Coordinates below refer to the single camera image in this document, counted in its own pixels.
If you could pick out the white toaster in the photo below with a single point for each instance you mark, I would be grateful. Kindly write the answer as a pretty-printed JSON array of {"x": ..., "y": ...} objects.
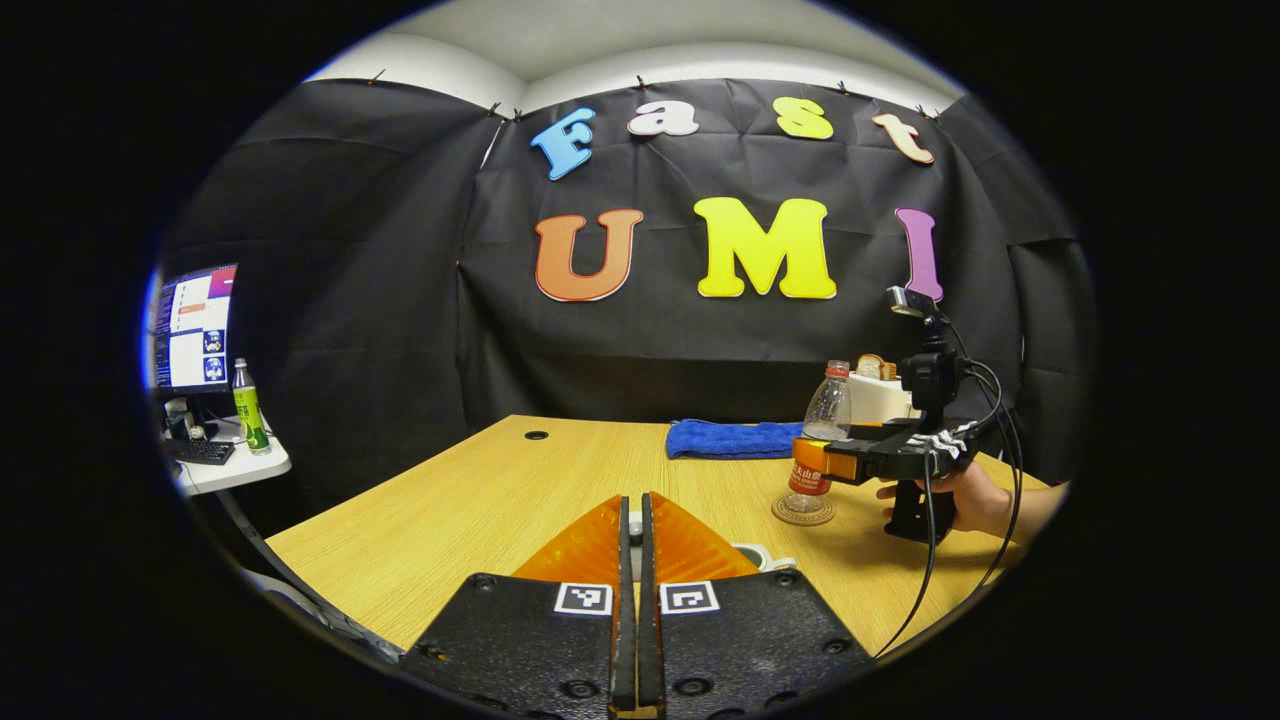
[{"x": 882, "y": 400}]

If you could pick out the toasted bread slices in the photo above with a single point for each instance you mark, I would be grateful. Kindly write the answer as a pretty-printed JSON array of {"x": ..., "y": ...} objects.
[{"x": 875, "y": 367}]

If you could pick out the black keyboard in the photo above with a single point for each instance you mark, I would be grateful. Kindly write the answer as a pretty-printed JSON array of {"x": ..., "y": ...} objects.
[{"x": 200, "y": 452}]

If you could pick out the white teacup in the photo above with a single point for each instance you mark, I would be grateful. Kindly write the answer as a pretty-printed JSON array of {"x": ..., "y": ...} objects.
[{"x": 772, "y": 560}]

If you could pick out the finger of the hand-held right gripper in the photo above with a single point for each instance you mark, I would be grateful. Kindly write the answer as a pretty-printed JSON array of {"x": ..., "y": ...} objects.
[
  {"x": 875, "y": 431},
  {"x": 850, "y": 465}
]

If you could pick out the green drink bottle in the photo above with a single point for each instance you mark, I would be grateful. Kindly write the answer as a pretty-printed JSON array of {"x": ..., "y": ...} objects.
[{"x": 250, "y": 415}]

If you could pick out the clear plastic water bottle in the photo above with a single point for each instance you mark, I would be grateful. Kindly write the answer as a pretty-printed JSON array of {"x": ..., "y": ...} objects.
[{"x": 828, "y": 410}]

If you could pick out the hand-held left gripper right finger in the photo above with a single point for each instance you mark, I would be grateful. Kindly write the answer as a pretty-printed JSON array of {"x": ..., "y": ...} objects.
[{"x": 650, "y": 640}]

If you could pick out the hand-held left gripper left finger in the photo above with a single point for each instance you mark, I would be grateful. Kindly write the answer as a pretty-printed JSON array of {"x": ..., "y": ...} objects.
[{"x": 623, "y": 640}]

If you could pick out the round coaster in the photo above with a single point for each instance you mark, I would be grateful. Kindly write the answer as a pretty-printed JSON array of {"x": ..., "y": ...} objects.
[{"x": 800, "y": 520}]

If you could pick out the blue towel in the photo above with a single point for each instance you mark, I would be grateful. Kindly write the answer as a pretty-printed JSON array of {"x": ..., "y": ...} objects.
[{"x": 720, "y": 440}]

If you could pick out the white side desk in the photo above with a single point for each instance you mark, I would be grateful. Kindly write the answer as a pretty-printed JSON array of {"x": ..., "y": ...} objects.
[{"x": 235, "y": 470}]

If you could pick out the computer monitor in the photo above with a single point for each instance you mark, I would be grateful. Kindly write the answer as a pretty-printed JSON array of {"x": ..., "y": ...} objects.
[{"x": 190, "y": 330}]

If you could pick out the black backdrop cloth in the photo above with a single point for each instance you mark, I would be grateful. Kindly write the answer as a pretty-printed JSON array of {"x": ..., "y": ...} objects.
[{"x": 400, "y": 300}]

